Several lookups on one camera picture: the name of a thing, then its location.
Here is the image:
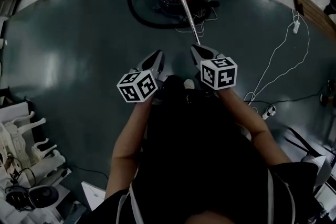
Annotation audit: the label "long white cable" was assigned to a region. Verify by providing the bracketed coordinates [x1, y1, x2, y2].
[243, 7, 311, 106]

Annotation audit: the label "person's body in black clothing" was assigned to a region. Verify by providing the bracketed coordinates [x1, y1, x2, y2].
[86, 74, 327, 224]

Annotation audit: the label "long black cable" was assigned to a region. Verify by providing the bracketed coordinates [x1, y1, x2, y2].
[246, 90, 328, 108]

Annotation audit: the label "black round stool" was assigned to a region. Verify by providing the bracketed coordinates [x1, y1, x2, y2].
[324, 0, 336, 17]

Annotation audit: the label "white plastic frame parts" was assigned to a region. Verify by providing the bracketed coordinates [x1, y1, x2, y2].
[0, 110, 67, 179]

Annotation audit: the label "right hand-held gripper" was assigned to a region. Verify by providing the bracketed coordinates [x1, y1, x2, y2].
[191, 44, 238, 95]

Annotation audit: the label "white shoulder strap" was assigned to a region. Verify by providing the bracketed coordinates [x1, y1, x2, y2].
[115, 182, 144, 224]
[267, 167, 293, 224]

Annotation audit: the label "black metal frame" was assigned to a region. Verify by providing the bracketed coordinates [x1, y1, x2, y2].
[285, 125, 316, 153]

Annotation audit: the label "person's right white shoe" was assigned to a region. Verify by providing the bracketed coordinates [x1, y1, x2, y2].
[183, 78, 196, 90]

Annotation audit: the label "person's right forearm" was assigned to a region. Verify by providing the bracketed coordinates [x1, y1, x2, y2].
[218, 88, 291, 166]

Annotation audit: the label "black round device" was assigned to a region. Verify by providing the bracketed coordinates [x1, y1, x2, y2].
[27, 185, 60, 209]

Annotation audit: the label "tangled white power cable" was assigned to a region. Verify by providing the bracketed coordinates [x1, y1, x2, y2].
[175, 0, 219, 38]

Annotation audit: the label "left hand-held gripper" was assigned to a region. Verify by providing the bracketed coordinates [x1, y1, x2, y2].
[117, 49, 165, 103]

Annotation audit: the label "brown wooden board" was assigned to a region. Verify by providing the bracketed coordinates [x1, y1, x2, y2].
[292, 0, 336, 43]

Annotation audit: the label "person's left forearm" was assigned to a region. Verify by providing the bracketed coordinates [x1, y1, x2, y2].
[104, 97, 156, 200]

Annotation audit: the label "white whiteboard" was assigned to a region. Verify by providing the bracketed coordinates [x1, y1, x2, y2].
[81, 180, 107, 212]

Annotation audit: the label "silver vacuum wand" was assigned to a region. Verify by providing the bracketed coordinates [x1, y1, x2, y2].
[179, 0, 202, 46]

